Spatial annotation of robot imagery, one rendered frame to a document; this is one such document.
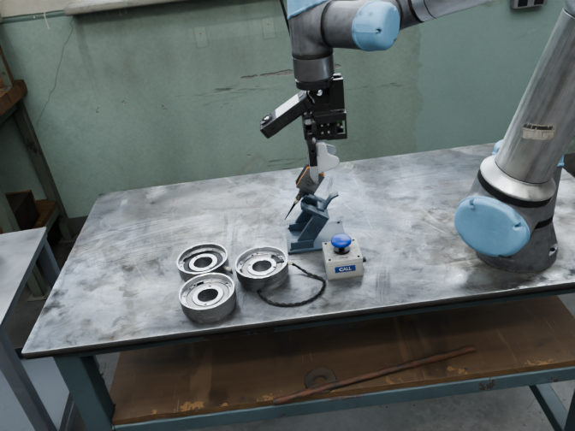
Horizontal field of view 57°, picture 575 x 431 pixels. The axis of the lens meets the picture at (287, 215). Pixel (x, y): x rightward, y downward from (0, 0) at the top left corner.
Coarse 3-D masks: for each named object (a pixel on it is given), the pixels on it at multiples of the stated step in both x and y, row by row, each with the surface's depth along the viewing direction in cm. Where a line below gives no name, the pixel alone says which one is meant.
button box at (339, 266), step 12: (324, 252) 104; (336, 252) 103; (348, 252) 103; (360, 252) 102; (324, 264) 107; (336, 264) 101; (348, 264) 101; (360, 264) 102; (336, 276) 103; (348, 276) 103; (360, 276) 103
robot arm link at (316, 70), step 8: (328, 56) 93; (296, 64) 94; (304, 64) 93; (312, 64) 93; (320, 64) 93; (328, 64) 94; (296, 72) 95; (304, 72) 94; (312, 72) 93; (320, 72) 94; (328, 72) 94; (304, 80) 95; (312, 80) 94; (320, 80) 95
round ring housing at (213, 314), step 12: (204, 276) 103; (216, 276) 103; (192, 288) 101; (204, 288) 101; (216, 288) 100; (228, 288) 100; (180, 300) 97; (204, 300) 102; (216, 300) 97; (228, 300) 96; (192, 312) 95; (204, 312) 94; (216, 312) 95; (228, 312) 98
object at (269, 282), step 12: (252, 252) 109; (264, 252) 109; (276, 252) 108; (240, 264) 106; (252, 264) 106; (264, 264) 107; (240, 276) 102; (264, 276) 100; (276, 276) 101; (252, 288) 102; (264, 288) 102
